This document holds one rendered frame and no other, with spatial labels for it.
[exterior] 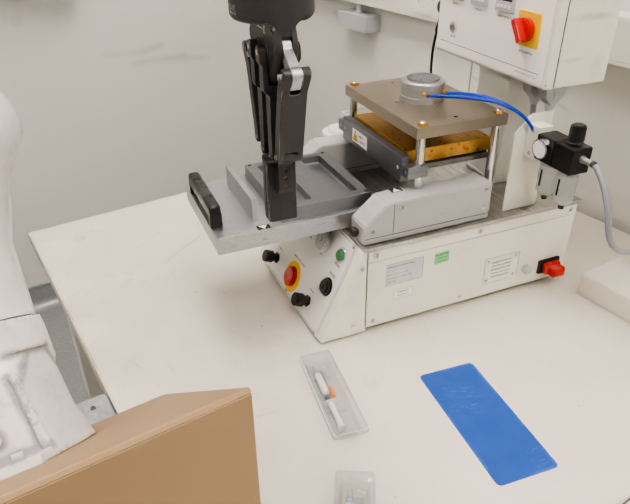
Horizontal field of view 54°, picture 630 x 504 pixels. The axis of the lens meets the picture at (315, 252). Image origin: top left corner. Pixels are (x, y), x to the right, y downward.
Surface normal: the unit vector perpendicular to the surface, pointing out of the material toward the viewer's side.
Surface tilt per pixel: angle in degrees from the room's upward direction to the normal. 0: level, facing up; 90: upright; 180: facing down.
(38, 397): 62
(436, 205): 90
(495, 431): 0
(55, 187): 90
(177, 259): 0
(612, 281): 0
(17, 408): 50
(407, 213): 90
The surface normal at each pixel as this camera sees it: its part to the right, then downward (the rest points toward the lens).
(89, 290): 0.00, -0.85
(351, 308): 0.39, 0.48
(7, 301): 0.90, -0.35
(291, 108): 0.36, 0.67
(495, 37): -0.92, 0.21
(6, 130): 0.99, -0.05
